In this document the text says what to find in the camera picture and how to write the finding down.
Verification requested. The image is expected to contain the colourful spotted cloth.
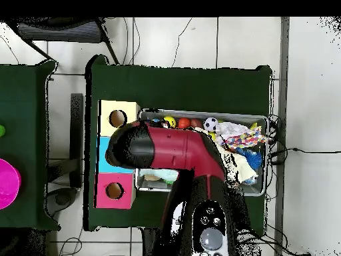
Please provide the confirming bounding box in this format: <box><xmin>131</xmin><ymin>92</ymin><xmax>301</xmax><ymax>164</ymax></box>
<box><xmin>214</xmin><ymin>121</ymin><xmax>270</xmax><ymax>151</ymax></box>

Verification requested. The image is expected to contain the wooden box with three holes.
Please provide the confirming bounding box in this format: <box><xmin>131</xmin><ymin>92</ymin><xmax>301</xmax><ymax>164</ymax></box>
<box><xmin>94</xmin><ymin>99</ymin><xmax>141</xmax><ymax>210</ymax></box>

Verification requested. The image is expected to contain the yellow ball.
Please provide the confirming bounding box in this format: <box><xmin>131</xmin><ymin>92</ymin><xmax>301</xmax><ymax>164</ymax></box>
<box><xmin>163</xmin><ymin>115</ymin><xmax>177</xmax><ymax>129</ymax></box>

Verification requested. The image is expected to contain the orange ball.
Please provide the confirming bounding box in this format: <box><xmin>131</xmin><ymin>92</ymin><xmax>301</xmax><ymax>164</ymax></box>
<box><xmin>177</xmin><ymin>117</ymin><xmax>192</xmax><ymax>129</ymax></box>

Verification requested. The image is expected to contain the small soccer ball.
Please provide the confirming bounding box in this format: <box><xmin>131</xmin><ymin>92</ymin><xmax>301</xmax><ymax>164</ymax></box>
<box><xmin>203</xmin><ymin>117</ymin><xmax>219</xmax><ymax>132</ymax></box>

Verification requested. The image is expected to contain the cream waffle cloth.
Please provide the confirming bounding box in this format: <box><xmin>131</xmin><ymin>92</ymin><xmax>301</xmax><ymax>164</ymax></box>
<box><xmin>226</xmin><ymin>150</ymin><xmax>259</xmax><ymax>185</ymax></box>

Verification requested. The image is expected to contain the blue spiky toy with eyes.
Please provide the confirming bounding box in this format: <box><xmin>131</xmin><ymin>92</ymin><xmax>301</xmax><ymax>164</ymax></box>
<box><xmin>236</xmin><ymin>147</ymin><xmax>263</xmax><ymax>171</ymax></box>

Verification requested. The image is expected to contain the black upright panel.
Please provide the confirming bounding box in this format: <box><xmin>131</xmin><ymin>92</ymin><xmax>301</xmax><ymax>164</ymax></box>
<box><xmin>69</xmin><ymin>93</ymin><xmax>84</xmax><ymax>189</ymax></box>

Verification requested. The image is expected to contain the dark grey oval base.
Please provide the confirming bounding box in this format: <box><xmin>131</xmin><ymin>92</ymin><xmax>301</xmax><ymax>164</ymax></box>
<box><xmin>44</xmin><ymin>187</ymin><xmax>79</xmax><ymax>217</ymax></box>

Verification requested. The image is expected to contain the dark green side tablecloth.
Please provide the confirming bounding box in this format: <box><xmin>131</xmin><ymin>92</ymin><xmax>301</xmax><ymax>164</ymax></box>
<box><xmin>0</xmin><ymin>59</ymin><xmax>61</xmax><ymax>231</ymax></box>

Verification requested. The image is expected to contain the black mesh chair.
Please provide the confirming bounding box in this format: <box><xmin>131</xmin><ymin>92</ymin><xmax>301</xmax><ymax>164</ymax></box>
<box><xmin>5</xmin><ymin>17</ymin><xmax>120</xmax><ymax>65</ymax></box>

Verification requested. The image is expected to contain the pink round disc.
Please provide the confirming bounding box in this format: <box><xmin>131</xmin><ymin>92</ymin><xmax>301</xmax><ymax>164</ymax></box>
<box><xmin>0</xmin><ymin>158</ymin><xmax>22</xmax><ymax>210</ymax></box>

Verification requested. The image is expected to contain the shallow wire mesh bin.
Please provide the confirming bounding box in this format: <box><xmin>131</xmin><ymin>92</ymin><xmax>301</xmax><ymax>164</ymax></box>
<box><xmin>134</xmin><ymin>108</ymin><xmax>270</xmax><ymax>197</ymax></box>

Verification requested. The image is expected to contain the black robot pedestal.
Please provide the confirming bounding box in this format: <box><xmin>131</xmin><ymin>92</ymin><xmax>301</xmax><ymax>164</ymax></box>
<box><xmin>141</xmin><ymin>227</ymin><xmax>166</xmax><ymax>256</ymax></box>

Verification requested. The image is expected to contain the black power cable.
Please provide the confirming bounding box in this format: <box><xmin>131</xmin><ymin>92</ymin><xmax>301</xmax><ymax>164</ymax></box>
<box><xmin>268</xmin><ymin>147</ymin><xmax>341</xmax><ymax>166</ymax></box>

